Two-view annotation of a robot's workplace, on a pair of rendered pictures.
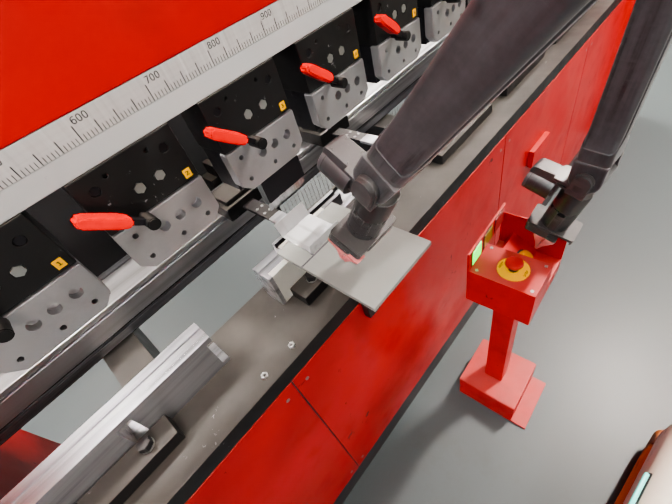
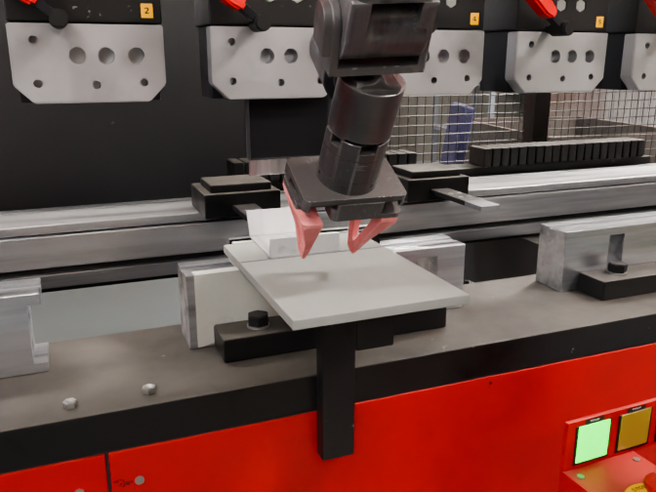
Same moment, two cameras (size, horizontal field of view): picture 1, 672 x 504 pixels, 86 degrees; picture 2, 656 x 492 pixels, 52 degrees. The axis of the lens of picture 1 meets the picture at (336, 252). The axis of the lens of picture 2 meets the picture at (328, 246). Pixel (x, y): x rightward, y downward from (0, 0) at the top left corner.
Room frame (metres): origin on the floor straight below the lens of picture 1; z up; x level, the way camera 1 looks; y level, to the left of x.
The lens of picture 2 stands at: (-0.17, -0.18, 1.22)
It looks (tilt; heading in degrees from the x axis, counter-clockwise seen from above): 16 degrees down; 12
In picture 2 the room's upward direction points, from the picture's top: straight up
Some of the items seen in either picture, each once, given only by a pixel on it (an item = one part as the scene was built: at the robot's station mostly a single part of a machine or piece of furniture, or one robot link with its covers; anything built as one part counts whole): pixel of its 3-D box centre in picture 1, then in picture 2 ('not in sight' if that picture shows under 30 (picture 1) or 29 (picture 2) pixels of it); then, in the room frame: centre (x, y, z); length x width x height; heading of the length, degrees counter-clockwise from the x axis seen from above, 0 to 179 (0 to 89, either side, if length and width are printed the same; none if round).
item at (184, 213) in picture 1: (145, 194); (84, 20); (0.51, 0.24, 1.26); 0.15 x 0.09 x 0.17; 124
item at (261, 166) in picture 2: (280, 178); (287, 135); (0.63, 0.05, 1.13); 0.10 x 0.02 x 0.10; 124
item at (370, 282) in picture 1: (350, 248); (332, 270); (0.51, -0.03, 1.00); 0.26 x 0.18 x 0.01; 34
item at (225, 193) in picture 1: (251, 202); (247, 203); (0.76, 0.16, 1.01); 0.26 x 0.12 x 0.05; 34
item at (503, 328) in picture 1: (502, 334); not in sight; (0.51, -0.41, 0.39); 0.06 x 0.06 x 0.54; 36
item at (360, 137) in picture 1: (340, 130); (445, 187); (0.96, -0.13, 1.01); 0.26 x 0.12 x 0.05; 34
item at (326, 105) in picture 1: (321, 71); (416, 27); (0.73, -0.09, 1.26); 0.15 x 0.09 x 0.17; 124
